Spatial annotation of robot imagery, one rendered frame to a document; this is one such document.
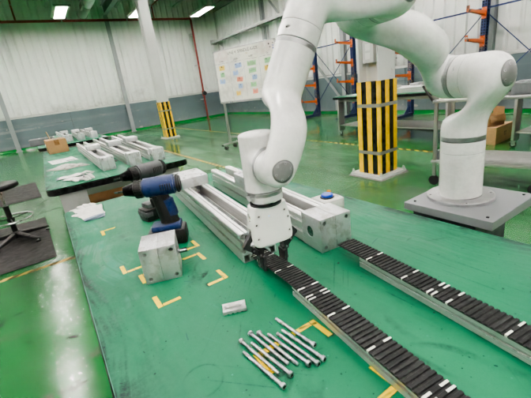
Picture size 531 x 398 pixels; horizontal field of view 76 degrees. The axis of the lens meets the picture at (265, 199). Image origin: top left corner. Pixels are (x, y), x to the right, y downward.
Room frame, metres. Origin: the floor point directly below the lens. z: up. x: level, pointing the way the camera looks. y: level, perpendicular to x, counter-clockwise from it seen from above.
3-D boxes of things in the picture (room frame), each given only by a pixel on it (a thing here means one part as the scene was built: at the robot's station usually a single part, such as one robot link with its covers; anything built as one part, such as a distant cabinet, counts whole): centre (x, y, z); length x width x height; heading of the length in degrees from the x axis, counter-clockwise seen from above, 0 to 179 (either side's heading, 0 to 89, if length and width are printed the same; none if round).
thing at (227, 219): (1.18, 0.20, 0.82); 0.80 x 0.10 x 0.09; 25
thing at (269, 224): (0.75, 0.00, 0.92); 0.10 x 0.07 x 0.11; 115
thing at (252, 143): (0.74, 0.00, 1.06); 0.09 x 0.08 x 0.13; 22
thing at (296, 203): (1.26, 0.03, 0.82); 0.80 x 0.10 x 0.09; 25
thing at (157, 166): (1.25, 0.46, 0.89); 0.20 x 0.08 x 0.22; 133
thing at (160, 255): (0.82, 0.28, 0.83); 0.11 x 0.10 x 0.10; 102
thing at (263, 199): (0.75, 0.00, 0.98); 0.09 x 0.08 x 0.03; 115
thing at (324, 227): (0.86, -0.17, 0.83); 0.12 x 0.09 x 0.10; 115
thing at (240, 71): (6.86, 0.04, 0.97); 1.51 x 0.50 x 1.95; 51
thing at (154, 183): (1.01, 0.35, 0.89); 0.20 x 0.08 x 0.22; 96
